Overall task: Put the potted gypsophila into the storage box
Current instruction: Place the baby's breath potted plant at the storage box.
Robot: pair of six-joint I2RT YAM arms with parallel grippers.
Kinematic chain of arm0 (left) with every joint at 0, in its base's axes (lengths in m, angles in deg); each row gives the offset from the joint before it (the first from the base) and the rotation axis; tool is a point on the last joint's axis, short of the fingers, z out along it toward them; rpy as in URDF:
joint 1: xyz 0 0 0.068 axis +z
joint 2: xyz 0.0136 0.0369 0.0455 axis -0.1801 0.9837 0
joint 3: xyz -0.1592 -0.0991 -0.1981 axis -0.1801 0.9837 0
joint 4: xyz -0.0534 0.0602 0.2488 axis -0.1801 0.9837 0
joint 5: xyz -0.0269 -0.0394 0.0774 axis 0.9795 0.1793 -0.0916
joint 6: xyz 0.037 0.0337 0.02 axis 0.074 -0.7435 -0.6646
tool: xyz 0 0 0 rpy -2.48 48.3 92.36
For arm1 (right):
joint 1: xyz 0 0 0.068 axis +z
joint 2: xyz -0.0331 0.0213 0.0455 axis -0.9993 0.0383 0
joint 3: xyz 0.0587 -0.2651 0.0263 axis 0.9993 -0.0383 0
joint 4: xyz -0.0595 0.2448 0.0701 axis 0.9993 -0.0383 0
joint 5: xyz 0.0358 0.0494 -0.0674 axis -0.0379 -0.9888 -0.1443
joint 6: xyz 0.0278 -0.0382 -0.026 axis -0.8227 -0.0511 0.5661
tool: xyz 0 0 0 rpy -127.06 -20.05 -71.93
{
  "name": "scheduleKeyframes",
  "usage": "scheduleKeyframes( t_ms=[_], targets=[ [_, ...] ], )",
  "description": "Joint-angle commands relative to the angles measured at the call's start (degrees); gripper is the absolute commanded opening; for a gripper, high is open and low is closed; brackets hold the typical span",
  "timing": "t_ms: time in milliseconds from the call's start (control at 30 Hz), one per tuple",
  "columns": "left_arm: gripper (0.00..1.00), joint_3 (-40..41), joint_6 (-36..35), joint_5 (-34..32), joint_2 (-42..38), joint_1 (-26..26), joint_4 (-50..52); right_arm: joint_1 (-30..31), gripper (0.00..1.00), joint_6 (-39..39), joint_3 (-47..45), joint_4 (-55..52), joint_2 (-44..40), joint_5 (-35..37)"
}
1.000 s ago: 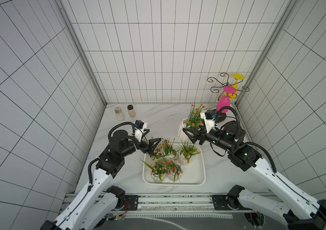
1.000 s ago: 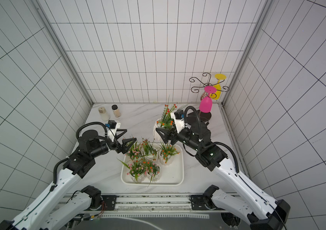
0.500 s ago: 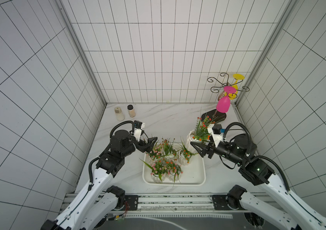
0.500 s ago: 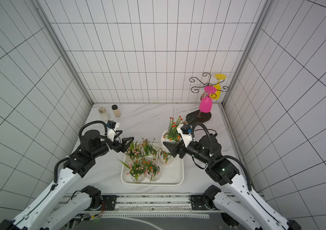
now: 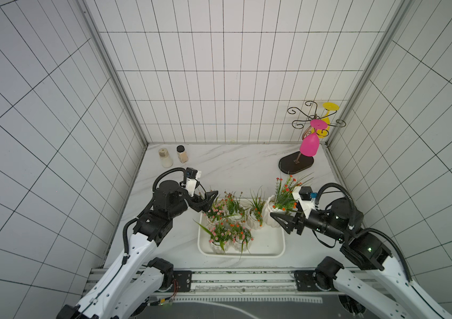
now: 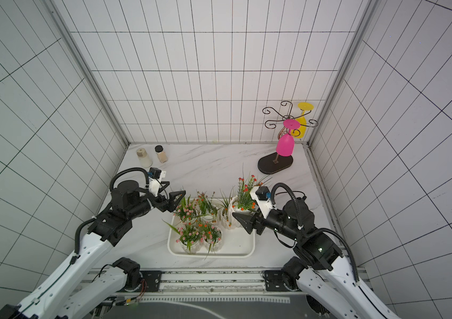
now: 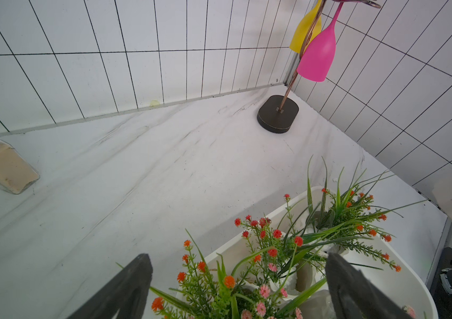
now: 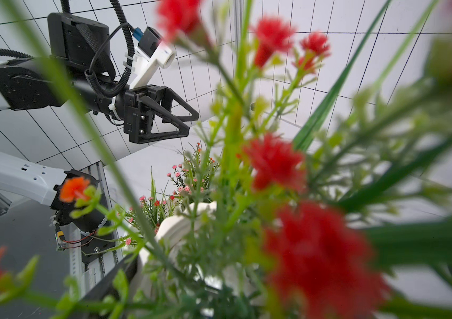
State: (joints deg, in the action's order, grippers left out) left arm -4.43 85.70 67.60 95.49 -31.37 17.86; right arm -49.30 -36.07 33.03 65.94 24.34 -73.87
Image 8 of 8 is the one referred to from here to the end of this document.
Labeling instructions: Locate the aluminium mounting rail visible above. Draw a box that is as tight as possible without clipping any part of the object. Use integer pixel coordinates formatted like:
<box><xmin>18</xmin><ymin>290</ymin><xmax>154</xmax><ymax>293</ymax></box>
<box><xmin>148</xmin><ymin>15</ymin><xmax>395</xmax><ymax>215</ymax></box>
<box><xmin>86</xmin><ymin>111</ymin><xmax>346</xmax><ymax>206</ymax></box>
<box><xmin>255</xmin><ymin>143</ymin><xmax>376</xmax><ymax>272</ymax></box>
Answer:
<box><xmin>53</xmin><ymin>161</ymin><xmax>131</xmax><ymax>300</ymax></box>

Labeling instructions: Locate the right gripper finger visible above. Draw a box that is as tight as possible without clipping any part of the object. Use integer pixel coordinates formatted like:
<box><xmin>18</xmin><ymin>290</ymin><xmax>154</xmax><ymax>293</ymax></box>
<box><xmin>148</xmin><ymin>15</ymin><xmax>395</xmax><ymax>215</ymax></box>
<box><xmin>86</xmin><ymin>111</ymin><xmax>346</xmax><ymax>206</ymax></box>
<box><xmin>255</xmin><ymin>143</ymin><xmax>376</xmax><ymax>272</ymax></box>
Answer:
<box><xmin>70</xmin><ymin>255</ymin><xmax>138</xmax><ymax>318</ymax></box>

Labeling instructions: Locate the pink flower white pot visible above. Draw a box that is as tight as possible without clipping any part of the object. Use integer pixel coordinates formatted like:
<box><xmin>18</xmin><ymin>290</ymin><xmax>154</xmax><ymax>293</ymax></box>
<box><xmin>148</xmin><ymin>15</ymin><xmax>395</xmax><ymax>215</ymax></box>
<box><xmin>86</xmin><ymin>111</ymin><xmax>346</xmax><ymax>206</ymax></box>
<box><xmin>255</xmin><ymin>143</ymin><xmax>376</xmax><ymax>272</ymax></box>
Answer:
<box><xmin>165</xmin><ymin>141</ymin><xmax>221</xmax><ymax>208</ymax></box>

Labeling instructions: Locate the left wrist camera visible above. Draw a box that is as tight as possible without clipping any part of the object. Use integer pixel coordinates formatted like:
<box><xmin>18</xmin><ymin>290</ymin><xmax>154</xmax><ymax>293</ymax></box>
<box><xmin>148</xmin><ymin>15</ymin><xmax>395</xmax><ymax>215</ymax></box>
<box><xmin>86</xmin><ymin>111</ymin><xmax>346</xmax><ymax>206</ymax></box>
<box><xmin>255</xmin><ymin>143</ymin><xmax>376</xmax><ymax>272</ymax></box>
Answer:
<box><xmin>130</xmin><ymin>27</ymin><xmax>177</xmax><ymax>89</ymax></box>

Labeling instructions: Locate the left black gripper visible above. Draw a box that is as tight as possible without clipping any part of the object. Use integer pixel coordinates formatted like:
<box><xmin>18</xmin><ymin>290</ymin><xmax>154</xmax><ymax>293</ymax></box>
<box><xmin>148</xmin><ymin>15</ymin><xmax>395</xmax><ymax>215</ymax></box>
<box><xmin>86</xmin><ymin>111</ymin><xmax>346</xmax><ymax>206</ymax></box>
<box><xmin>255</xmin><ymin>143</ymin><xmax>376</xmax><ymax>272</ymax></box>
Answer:
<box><xmin>123</xmin><ymin>85</ymin><xmax>200</xmax><ymax>144</ymax></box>

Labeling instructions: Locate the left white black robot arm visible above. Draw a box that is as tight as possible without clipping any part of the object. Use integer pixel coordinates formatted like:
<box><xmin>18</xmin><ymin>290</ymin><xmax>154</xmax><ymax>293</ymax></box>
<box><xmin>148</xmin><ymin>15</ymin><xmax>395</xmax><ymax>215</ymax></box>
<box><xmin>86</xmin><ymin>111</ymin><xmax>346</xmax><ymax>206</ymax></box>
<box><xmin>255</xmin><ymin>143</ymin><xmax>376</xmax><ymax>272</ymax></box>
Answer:
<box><xmin>0</xmin><ymin>1</ymin><xmax>201</xmax><ymax>181</ymax></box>

